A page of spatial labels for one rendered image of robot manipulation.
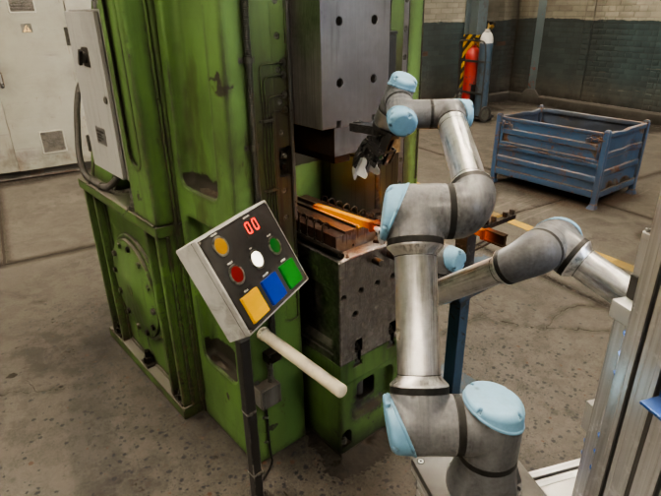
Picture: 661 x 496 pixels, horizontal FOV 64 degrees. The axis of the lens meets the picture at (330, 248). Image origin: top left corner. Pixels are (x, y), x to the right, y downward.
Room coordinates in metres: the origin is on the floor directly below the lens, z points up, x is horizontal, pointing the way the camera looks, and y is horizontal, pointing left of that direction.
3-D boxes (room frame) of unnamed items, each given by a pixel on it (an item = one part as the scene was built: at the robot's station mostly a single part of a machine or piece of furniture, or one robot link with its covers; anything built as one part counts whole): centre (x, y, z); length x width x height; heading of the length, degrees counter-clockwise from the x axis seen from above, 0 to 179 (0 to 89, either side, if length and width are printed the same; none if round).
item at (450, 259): (1.52, -0.36, 1.00); 0.11 x 0.08 x 0.09; 41
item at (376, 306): (2.00, 0.01, 0.69); 0.56 x 0.38 x 0.45; 40
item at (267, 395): (1.65, 0.26, 0.36); 0.09 x 0.07 x 0.12; 130
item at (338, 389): (1.50, 0.11, 0.62); 0.44 x 0.05 x 0.05; 40
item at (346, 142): (1.95, 0.04, 1.32); 0.42 x 0.20 x 0.10; 40
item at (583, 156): (5.24, -2.36, 0.36); 1.20 x 0.80 x 0.72; 36
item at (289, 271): (1.41, 0.12, 1.01); 0.07 x 0.05 x 0.07; 155
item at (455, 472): (0.80, -0.31, 0.87); 0.15 x 0.15 x 0.10
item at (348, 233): (1.95, 0.04, 0.96); 0.42 x 0.20 x 0.09; 40
